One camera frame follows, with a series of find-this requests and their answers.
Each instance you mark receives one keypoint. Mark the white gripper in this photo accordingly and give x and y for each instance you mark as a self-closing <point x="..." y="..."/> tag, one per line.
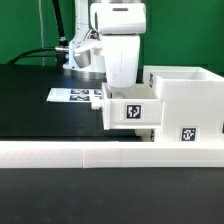
<point x="119" y="26"/>

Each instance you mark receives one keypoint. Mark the white drawer housing box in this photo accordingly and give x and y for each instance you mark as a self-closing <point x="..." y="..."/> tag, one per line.
<point x="193" y="103"/>

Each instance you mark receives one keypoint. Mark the white front drawer with knob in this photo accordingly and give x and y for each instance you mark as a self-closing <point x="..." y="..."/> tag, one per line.
<point x="149" y="135"/>

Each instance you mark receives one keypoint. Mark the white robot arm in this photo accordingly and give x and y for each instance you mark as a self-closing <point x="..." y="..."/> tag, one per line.
<point x="84" y="31"/>

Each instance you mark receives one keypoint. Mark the white L-shaped fence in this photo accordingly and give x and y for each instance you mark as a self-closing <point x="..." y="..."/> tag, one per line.
<point x="44" y="154"/>

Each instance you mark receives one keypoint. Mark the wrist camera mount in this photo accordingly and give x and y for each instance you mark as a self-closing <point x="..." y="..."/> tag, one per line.
<point x="85" y="51"/>

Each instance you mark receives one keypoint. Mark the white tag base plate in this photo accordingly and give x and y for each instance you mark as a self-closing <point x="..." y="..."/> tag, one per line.
<point x="73" y="95"/>

